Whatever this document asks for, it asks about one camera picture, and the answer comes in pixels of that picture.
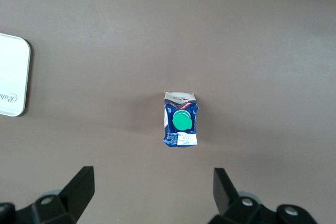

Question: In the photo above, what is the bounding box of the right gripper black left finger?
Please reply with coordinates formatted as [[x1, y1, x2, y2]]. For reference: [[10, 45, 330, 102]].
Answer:
[[0, 166, 95, 224]]

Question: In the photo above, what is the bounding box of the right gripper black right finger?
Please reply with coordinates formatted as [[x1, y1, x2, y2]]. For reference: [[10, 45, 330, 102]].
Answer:
[[208, 167, 319, 224]]

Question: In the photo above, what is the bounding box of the blue milk carton green cap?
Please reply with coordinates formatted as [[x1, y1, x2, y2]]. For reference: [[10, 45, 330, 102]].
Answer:
[[162, 91, 199, 148]]

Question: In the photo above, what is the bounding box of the white tray with bunny print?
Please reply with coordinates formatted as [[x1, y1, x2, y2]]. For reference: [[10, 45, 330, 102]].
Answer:
[[0, 33, 32, 118]]

